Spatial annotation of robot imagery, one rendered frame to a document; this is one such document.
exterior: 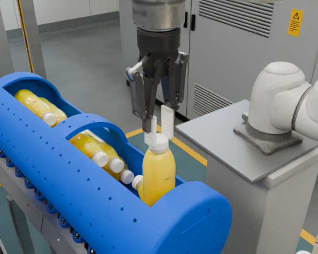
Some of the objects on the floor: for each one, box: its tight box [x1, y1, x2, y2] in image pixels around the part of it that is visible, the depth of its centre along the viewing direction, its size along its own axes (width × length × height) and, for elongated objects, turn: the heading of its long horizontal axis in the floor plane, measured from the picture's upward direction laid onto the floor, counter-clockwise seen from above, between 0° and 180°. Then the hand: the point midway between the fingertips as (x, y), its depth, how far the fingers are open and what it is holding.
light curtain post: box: [16, 0, 47, 80], centre depth 203 cm, size 6×6×170 cm
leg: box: [6, 195, 35, 254], centre depth 181 cm, size 6×6×63 cm
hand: (158, 126), depth 74 cm, fingers closed on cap, 4 cm apart
